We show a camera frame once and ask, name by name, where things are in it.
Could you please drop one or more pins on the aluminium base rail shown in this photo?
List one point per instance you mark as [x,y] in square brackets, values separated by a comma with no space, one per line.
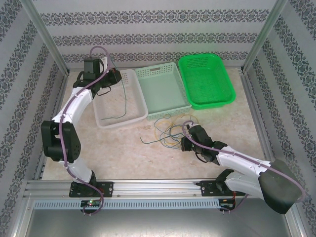
[153,187]

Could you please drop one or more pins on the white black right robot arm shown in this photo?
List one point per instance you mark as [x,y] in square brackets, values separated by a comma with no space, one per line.
[239,160]

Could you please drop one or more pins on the white perforated plastic basket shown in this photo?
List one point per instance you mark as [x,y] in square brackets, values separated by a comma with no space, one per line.
[111,106]

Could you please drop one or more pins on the aluminium side rail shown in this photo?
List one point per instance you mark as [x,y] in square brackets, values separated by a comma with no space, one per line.
[258,111]
[58,98]

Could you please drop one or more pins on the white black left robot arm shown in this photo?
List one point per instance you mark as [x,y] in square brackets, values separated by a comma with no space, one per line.
[74,108]

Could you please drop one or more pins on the bright green plastic basket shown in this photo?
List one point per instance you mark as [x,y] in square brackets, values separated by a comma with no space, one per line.
[207,84]

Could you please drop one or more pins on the pale green plastic basket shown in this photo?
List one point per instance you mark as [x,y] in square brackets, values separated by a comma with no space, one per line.
[163,93]

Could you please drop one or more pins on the aluminium frame post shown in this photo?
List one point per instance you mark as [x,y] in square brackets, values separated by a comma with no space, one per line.
[47,37]
[263,37]

